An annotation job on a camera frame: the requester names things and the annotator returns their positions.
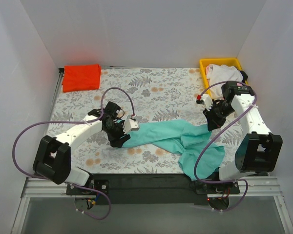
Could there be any teal t shirt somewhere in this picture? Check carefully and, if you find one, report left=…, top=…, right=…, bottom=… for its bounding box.
left=123, top=119, right=225, bottom=181

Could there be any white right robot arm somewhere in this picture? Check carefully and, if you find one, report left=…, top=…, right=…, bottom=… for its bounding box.
left=196, top=81, right=283, bottom=194

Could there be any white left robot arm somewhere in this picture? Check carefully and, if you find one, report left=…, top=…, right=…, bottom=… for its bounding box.
left=33, top=102, right=130, bottom=195

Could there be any white t shirt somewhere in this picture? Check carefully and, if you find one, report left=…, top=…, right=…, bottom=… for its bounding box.
left=206, top=64, right=243, bottom=99

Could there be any floral table cloth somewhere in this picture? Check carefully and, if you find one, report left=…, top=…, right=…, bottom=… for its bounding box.
left=36, top=67, right=262, bottom=174

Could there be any black t shirt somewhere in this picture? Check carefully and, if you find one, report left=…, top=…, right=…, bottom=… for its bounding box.
left=239, top=70, right=248, bottom=84

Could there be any yellow plastic bin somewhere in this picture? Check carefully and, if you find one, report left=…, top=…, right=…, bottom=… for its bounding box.
left=199, top=58, right=243, bottom=88

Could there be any folded orange t shirt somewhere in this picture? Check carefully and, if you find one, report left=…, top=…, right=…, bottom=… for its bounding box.
left=62, top=64, right=101, bottom=93

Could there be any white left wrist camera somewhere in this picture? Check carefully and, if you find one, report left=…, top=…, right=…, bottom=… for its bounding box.
left=123, top=118, right=140, bottom=134

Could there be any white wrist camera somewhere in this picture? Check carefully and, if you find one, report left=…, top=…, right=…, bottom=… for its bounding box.
left=196, top=94, right=213, bottom=111
left=123, top=118, right=140, bottom=134

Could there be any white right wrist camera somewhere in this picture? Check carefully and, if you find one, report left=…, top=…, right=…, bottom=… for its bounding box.
left=196, top=94, right=213, bottom=111

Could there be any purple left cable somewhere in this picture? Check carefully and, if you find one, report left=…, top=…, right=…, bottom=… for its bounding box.
left=12, top=87, right=136, bottom=220

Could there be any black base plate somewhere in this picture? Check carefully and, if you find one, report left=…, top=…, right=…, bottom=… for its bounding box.
left=66, top=174, right=240, bottom=205

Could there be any aluminium rail frame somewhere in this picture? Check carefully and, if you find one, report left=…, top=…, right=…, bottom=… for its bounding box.
left=11, top=176, right=293, bottom=234

